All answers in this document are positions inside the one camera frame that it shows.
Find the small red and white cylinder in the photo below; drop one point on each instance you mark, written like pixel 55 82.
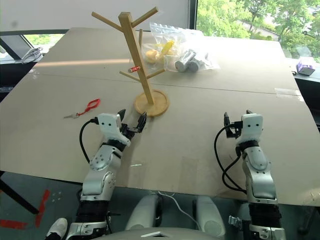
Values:
pixel 135 69

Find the black window frame post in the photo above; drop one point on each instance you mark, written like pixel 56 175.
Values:
pixel 192 13

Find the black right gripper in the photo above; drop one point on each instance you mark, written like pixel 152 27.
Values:
pixel 235 130

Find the clear tape strip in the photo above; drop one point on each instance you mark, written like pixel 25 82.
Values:
pixel 287 92

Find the black table leg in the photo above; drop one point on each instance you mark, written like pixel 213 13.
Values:
pixel 20 195

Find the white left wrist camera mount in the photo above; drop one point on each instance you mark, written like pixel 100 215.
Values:
pixel 110 126

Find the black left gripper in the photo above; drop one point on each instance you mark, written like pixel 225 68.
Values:
pixel 128 131

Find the clear bag with yellow items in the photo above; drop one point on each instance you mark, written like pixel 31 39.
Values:
pixel 156 37

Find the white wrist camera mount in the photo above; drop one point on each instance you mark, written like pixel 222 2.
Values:
pixel 252 128
pixel 110 126

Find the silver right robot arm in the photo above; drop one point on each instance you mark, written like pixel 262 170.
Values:
pixel 260 180

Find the clear bag with grey cylinders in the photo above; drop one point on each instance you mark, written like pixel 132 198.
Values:
pixel 200 42

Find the grey robot torso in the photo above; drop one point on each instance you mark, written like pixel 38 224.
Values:
pixel 175 233

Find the round yellow toy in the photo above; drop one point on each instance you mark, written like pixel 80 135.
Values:
pixel 151 56

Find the grey cylinder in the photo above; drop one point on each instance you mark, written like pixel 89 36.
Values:
pixel 196 65
pixel 183 61

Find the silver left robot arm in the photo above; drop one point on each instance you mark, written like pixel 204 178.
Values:
pixel 100 180

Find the purple box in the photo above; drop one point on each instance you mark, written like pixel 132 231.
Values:
pixel 305 64

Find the white shoe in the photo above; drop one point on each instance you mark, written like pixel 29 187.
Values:
pixel 57 226

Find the red floor tape strip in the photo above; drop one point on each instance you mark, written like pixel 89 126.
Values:
pixel 12 224
pixel 43 207

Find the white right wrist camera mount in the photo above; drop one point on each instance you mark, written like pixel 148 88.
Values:
pixel 252 128

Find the wooden tree-shaped hanger stand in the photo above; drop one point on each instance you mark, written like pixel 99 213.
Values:
pixel 135 50

